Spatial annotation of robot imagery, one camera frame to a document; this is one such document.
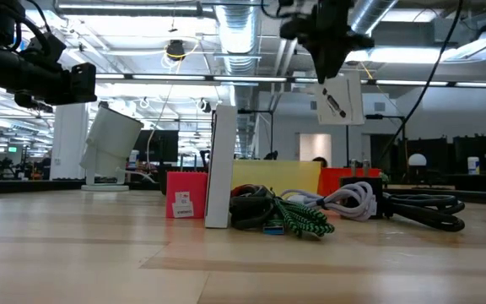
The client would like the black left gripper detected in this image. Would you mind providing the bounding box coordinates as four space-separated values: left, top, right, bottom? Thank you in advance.
13 62 99 115

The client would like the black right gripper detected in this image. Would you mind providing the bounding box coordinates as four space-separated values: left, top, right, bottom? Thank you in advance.
278 0 375 84

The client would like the white cable product box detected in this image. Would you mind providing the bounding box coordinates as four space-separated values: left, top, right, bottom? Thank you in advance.
203 104 239 230
314 70 366 127

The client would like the white usb cable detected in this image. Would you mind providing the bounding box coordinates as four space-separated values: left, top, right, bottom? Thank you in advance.
279 180 379 223

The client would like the pink charger plug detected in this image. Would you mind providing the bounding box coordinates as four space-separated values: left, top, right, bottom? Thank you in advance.
165 168 209 220

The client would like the green black braided cable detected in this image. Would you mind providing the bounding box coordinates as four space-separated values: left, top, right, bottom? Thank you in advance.
262 195 337 239

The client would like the black cable with red strap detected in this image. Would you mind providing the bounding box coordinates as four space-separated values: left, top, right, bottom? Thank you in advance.
228 183 276 231

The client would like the thick black cable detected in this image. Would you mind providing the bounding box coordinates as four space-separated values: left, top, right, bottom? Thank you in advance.
379 193 467 233

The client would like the white tilted bin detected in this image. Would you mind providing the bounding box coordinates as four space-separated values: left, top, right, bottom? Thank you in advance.
78 104 145 193

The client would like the yellow translucent plastic bin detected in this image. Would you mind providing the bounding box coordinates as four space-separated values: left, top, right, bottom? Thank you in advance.
230 159 324 198

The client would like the white building column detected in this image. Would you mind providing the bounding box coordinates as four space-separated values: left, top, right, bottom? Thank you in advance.
49 103 89 182

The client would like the overhead led light bar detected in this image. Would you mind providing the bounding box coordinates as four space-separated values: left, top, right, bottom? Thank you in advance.
94 73 486 89

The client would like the black computer monitor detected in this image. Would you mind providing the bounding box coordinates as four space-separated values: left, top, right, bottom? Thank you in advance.
134 129 180 164

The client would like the red slotted plastic basket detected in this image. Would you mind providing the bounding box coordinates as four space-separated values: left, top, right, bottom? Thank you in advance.
317 166 383 198

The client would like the white globe lamp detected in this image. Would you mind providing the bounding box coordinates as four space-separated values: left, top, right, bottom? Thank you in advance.
408 153 429 168

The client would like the black equipment cabinet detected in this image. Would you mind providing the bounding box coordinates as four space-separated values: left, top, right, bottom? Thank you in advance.
452 134 486 175

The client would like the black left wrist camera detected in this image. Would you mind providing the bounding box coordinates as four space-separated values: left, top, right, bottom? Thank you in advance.
26 32 68 65

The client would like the spiral silver ventilation duct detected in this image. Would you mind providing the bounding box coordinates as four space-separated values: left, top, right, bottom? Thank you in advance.
348 0 398 37

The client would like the black metal stand frame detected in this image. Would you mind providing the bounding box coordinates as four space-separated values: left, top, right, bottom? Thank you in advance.
344 113 407 171

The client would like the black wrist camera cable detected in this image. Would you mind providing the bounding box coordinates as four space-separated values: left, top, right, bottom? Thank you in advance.
376 0 466 166

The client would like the black overhead camera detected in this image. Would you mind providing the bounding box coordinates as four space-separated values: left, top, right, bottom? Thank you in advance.
165 39 186 62

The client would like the ribbed silver ventilation duct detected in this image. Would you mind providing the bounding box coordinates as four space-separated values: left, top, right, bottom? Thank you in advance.
214 0 262 77

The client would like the black aluminium table frame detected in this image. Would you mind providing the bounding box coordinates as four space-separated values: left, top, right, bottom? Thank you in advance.
0 171 486 207

